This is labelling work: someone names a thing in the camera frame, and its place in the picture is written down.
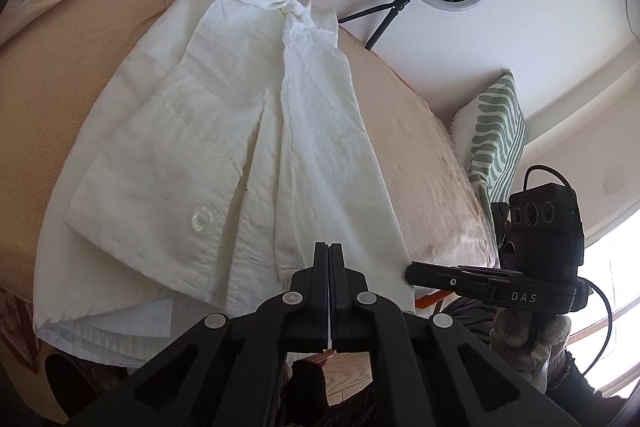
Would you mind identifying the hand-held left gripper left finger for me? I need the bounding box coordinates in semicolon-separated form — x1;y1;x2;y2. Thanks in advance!
65;243;331;427

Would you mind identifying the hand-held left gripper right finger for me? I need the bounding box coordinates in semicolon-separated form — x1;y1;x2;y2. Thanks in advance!
330;244;583;427

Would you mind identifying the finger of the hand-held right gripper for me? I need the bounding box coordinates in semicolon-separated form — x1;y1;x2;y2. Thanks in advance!
405;261;496;303

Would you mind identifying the white shirt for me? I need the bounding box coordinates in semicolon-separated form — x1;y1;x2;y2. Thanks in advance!
32;0;418;370

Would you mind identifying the person's right forearm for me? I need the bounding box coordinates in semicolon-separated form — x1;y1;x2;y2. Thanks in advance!
492;307;631;413

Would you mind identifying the person's dark clothing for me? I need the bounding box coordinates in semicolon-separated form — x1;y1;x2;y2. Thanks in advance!
282;354;373;427

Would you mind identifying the green wavy patterned pillow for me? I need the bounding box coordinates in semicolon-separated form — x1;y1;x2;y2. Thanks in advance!
450;69;528;208

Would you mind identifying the beige blanket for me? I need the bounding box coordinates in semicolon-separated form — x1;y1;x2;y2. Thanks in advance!
0;0;501;425

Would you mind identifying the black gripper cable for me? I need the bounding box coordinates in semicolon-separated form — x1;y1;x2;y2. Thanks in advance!
522;164;615;375

